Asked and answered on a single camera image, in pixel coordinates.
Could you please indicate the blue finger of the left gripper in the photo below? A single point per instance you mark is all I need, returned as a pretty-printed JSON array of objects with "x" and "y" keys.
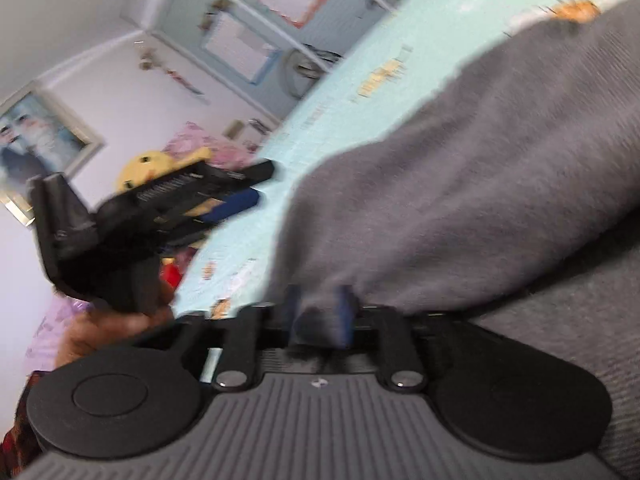
[{"x": 233, "y": 205}]

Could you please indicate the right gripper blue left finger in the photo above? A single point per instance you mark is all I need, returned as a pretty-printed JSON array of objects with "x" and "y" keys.
[{"x": 238, "y": 365}]

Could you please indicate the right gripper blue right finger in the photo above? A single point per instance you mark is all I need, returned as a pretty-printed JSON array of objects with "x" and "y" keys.
[{"x": 398, "y": 367}]

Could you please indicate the dark grey sweater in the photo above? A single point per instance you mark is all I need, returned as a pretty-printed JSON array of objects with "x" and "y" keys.
[{"x": 511, "y": 198}]

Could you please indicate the person's left hand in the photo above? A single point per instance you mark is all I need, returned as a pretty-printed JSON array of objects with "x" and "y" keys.
[{"x": 92, "y": 330}]

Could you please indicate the red plush toy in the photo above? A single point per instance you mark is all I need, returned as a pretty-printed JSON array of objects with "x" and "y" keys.
[{"x": 170, "y": 272}]

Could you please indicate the yellow plush toy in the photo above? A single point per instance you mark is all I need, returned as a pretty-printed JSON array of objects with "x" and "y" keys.
[{"x": 153, "y": 164}]

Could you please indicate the blue framed poster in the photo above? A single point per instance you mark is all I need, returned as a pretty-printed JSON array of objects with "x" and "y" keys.
[{"x": 240, "y": 48}]

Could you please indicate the grey sliding door wardrobe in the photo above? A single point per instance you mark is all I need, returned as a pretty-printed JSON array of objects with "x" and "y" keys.
[{"x": 306, "y": 53}]

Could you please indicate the teal quilted bee bedspread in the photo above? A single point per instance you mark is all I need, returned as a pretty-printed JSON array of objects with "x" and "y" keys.
[{"x": 404, "y": 61}]

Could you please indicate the red plaid left sleeve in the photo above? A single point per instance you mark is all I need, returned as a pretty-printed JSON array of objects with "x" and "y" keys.
[{"x": 19, "y": 446}]

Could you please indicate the framed wall picture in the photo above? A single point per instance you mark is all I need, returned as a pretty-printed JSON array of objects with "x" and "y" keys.
[{"x": 39, "y": 136}]

